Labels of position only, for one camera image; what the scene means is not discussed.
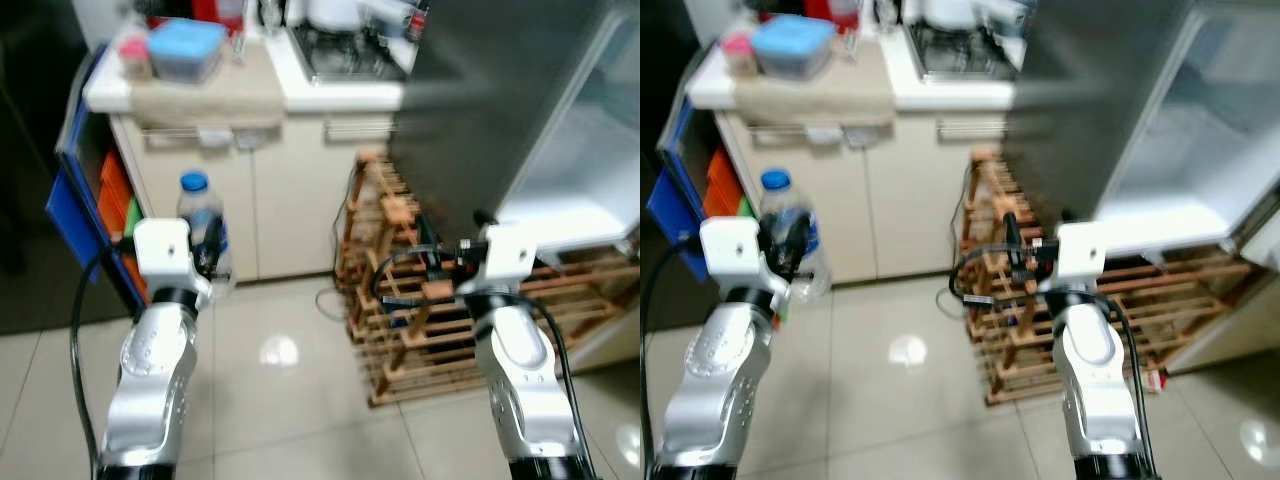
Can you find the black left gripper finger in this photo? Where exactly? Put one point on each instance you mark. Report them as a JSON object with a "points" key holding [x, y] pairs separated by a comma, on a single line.
{"points": [[214, 240], [800, 240]]}

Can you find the clear bottle with blue cap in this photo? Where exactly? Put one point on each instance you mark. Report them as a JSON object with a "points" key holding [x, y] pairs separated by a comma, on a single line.
{"points": [[195, 200], [778, 200]]}

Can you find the stainless steel fridge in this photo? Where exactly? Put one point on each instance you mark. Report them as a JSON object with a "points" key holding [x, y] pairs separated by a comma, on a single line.
{"points": [[1080, 100], [470, 100]]}

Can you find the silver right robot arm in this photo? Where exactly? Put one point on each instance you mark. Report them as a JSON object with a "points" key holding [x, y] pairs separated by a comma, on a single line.
{"points": [[525, 380], [1095, 380]]}

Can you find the cream kitchen counter cabinet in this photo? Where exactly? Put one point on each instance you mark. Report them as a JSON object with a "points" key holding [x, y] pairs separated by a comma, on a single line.
{"points": [[900, 200], [290, 200]]}

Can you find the wooden lattice rack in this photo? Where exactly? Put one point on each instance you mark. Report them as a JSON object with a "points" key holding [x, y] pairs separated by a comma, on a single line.
{"points": [[1010, 350], [400, 350]]}

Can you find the orange box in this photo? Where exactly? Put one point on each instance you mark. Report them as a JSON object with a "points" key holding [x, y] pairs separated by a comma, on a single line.
{"points": [[722, 180], [115, 190]]}

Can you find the blue shelf unit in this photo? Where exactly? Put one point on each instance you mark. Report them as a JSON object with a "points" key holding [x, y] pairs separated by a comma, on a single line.
{"points": [[75, 210], [670, 205]]}

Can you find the beige counter towel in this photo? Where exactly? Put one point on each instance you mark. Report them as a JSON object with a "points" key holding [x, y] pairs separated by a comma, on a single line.
{"points": [[205, 100], [815, 100]]}

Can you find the blue lid plastic container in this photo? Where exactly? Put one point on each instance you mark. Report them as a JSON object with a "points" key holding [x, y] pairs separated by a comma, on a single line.
{"points": [[187, 50], [793, 45]]}

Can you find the pink lid jar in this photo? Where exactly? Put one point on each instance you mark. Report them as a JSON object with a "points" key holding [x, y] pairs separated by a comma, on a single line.
{"points": [[740, 57], [135, 60]]}

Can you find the steel gas stove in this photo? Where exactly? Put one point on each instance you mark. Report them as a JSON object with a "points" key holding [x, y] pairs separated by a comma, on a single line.
{"points": [[350, 55], [960, 52]]}

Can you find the red container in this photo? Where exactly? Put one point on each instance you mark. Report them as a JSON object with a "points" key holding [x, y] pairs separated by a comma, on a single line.
{"points": [[830, 10], [215, 12]]}

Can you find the white pot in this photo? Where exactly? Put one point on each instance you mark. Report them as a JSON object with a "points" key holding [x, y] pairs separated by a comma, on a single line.
{"points": [[335, 12], [952, 10]]}

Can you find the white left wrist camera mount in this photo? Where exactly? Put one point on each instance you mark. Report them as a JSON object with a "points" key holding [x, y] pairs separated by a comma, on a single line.
{"points": [[162, 250], [732, 250]]}

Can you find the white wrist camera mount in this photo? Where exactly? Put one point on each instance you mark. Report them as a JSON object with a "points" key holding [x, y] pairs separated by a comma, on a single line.
{"points": [[732, 250], [508, 255], [162, 250], [1082, 252]]}

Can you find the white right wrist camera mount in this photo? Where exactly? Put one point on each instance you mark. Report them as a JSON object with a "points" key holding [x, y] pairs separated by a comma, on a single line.
{"points": [[1082, 252], [508, 255]]}

